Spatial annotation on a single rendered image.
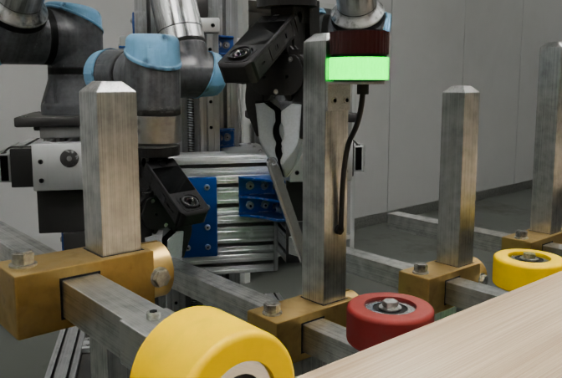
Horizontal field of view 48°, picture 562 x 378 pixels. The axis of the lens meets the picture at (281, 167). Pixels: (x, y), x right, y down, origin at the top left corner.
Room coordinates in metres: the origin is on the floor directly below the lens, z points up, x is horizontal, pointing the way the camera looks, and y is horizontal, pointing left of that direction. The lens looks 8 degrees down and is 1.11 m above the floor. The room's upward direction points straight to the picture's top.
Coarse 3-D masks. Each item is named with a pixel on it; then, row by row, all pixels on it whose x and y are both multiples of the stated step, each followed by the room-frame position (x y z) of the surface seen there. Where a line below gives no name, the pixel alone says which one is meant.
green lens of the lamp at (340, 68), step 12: (336, 60) 0.63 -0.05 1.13; (348, 60) 0.63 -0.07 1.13; (360, 60) 0.62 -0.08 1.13; (372, 60) 0.62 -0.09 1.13; (384, 60) 0.63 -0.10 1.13; (336, 72) 0.63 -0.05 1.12; (348, 72) 0.63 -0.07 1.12; (360, 72) 0.62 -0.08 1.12; (372, 72) 0.62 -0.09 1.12; (384, 72) 0.63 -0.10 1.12
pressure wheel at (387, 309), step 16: (352, 304) 0.56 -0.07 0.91; (368, 304) 0.57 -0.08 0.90; (384, 304) 0.56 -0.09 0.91; (400, 304) 0.58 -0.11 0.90; (416, 304) 0.56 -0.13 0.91; (352, 320) 0.55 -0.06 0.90; (368, 320) 0.53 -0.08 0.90; (384, 320) 0.53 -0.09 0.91; (400, 320) 0.53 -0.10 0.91; (416, 320) 0.53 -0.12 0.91; (432, 320) 0.54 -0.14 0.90; (352, 336) 0.55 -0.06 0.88; (368, 336) 0.53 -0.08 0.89; (384, 336) 0.53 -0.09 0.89
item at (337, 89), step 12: (336, 84) 0.67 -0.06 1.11; (348, 84) 0.68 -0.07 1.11; (360, 84) 0.64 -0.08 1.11; (336, 96) 0.67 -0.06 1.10; (348, 96) 0.68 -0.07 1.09; (360, 96) 0.65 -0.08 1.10; (336, 108) 0.67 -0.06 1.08; (348, 108) 0.68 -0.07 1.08; (360, 108) 0.65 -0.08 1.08; (360, 120) 0.65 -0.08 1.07; (348, 144) 0.66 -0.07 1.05; (348, 156) 0.67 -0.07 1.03; (336, 228) 0.67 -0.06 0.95
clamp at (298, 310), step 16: (288, 304) 0.66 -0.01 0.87; (304, 304) 0.66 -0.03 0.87; (320, 304) 0.66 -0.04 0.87; (336, 304) 0.67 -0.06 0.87; (256, 320) 0.64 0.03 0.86; (272, 320) 0.62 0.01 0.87; (288, 320) 0.62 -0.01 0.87; (304, 320) 0.64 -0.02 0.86; (336, 320) 0.67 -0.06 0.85; (288, 336) 0.62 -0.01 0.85
